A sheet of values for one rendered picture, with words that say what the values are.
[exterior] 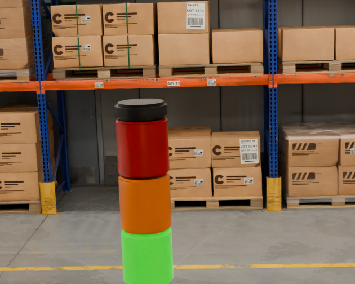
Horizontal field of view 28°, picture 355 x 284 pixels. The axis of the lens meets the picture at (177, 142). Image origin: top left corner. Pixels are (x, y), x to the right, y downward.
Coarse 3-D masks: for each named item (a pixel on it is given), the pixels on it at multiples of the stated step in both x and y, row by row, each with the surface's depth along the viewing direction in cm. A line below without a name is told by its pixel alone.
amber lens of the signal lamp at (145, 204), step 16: (160, 176) 67; (128, 192) 67; (144, 192) 66; (160, 192) 67; (128, 208) 67; (144, 208) 66; (160, 208) 67; (128, 224) 67; (144, 224) 67; (160, 224) 67
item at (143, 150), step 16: (128, 128) 65; (144, 128) 65; (160, 128) 66; (128, 144) 66; (144, 144) 65; (160, 144) 66; (128, 160) 66; (144, 160) 66; (160, 160) 66; (128, 176) 66; (144, 176) 66
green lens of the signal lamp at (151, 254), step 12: (168, 228) 69; (132, 240) 67; (144, 240) 67; (156, 240) 67; (168, 240) 68; (132, 252) 68; (144, 252) 67; (156, 252) 67; (168, 252) 68; (132, 264) 68; (144, 264) 67; (156, 264) 68; (168, 264) 69; (132, 276) 68; (144, 276) 68; (156, 276) 68; (168, 276) 69
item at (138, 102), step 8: (120, 104) 66; (128, 104) 65; (136, 104) 65; (144, 104) 65; (152, 104) 65; (160, 104) 66; (120, 112) 65; (128, 112) 65; (136, 112) 65; (144, 112) 65; (152, 112) 65; (160, 112) 66; (128, 120) 65; (136, 120) 65; (144, 120) 65
